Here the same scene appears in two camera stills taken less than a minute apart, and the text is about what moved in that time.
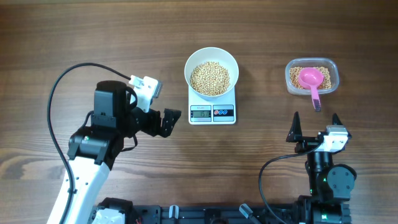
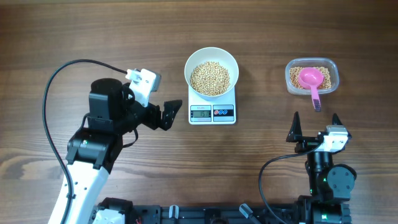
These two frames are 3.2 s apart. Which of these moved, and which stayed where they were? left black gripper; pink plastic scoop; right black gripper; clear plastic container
Moved: left black gripper
Stayed: right black gripper; clear plastic container; pink plastic scoop
